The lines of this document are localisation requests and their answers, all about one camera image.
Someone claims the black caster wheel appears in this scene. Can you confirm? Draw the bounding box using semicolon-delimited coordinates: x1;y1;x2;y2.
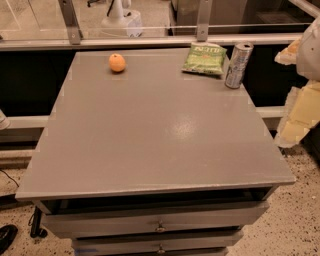
29;207;48;238

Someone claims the grey drawer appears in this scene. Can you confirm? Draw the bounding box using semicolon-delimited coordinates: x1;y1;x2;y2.
43;201;269;238
72;230;243;256

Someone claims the green chip bag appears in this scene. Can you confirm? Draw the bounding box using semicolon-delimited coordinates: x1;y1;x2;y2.
182;43;227;75

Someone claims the upper grey drawer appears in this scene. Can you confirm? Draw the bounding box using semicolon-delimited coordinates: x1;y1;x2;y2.
43;201;269;238

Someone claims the black cable on floor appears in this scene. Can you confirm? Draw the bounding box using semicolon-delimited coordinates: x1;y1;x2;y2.
0;168;21;189

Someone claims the upper metal drawer knob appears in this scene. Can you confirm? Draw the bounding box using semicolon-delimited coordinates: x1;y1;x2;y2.
155;221;166;233

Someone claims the black shoe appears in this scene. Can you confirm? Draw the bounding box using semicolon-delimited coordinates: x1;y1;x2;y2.
0;224;18;255

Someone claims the lower metal drawer knob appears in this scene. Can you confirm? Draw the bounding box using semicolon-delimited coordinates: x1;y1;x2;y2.
157;244;166;255

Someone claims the metal drawer knob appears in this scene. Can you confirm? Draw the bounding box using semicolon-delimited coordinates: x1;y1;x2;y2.
155;221;166;233
157;244;166;255

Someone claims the silver redbull can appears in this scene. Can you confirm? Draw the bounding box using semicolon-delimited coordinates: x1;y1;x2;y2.
225;42;254;89

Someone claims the grey drawer cabinet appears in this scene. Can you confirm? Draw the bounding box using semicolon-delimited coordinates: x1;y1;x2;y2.
16;49;294;256

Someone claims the left metal railing bracket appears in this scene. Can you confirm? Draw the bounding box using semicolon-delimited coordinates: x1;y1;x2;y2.
58;0;82;45

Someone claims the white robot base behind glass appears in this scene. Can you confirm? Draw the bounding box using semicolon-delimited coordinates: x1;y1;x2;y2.
101;0;143;38

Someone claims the orange fruit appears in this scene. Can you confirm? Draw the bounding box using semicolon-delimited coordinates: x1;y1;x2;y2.
109;53;126;72

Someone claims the small yellow foam gripper finger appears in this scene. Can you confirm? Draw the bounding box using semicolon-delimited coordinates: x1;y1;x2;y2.
274;39;300;65

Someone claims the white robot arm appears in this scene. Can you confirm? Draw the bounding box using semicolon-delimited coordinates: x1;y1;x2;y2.
275;17;320;148

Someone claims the grey metal railing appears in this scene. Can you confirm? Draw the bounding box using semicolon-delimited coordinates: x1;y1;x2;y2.
0;33;302;52

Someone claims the lower grey drawer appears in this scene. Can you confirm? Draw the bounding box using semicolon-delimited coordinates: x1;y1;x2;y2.
72;230;243;256

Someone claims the right metal railing bracket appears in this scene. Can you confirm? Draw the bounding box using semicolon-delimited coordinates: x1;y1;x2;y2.
196;0;212;42

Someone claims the metal railing bracket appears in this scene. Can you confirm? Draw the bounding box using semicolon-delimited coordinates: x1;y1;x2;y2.
58;0;82;45
196;0;212;42

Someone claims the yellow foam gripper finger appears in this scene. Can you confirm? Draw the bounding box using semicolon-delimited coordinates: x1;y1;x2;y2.
274;80;320;148

